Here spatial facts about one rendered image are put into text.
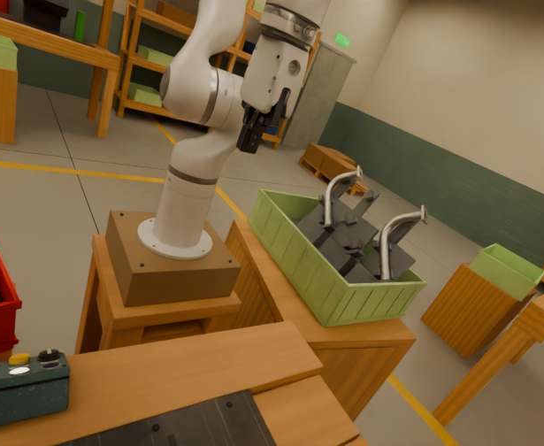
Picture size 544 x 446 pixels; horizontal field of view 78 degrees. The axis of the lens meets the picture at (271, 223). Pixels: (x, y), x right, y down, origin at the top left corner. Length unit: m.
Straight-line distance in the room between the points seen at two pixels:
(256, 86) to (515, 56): 7.26
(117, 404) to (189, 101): 0.54
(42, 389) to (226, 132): 0.55
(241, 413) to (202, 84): 0.60
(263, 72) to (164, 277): 0.48
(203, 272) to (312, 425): 0.39
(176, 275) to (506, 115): 6.97
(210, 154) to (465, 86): 7.23
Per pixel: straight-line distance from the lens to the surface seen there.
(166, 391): 0.64
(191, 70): 0.72
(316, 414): 0.75
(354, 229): 1.35
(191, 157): 0.76
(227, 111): 0.73
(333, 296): 1.05
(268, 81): 0.51
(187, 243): 0.84
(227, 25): 0.80
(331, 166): 5.88
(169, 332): 0.93
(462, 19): 8.36
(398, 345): 1.30
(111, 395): 0.63
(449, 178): 7.46
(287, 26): 0.51
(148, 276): 0.77
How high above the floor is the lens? 1.42
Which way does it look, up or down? 24 degrees down
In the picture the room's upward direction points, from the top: 23 degrees clockwise
